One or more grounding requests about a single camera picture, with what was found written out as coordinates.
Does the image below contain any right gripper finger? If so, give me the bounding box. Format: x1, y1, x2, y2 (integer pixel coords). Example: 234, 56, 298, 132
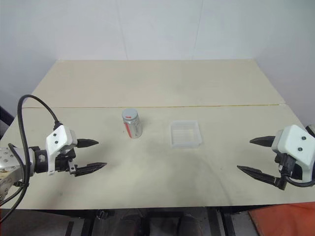
236, 165, 288, 191
249, 135, 277, 149

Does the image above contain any orange pad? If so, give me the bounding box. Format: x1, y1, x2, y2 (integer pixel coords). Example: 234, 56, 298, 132
248, 202, 315, 236

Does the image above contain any clear square plastic container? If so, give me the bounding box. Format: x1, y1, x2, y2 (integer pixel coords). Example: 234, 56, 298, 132
170, 119, 203, 149

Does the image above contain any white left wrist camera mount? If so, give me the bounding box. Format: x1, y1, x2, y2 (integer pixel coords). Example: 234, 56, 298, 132
46, 125, 78, 177

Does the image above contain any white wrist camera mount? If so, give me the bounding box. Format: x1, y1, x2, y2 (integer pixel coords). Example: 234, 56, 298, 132
271, 124, 315, 183
46, 125, 78, 177

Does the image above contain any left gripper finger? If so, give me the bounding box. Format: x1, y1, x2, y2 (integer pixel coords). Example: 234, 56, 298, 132
69, 162, 108, 178
76, 138, 100, 149

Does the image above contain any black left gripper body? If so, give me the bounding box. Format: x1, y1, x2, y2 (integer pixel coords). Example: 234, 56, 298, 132
55, 147, 77, 176

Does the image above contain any silver-taped white plastic jar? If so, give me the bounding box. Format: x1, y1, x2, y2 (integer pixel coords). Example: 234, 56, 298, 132
122, 115, 144, 139

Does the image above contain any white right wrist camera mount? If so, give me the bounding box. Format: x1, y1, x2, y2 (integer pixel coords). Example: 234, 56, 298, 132
271, 124, 315, 183

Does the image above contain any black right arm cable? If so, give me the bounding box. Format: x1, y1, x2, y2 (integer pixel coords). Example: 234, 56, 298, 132
279, 157, 315, 189

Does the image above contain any grey round bottle cap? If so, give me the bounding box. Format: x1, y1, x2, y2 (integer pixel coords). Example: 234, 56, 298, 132
122, 109, 139, 123

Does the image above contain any dark blue post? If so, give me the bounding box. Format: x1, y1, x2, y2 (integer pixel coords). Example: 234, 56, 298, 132
0, 105, 12, 129

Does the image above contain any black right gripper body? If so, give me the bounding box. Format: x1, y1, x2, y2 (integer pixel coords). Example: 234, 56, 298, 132
274, 152, 304, 183

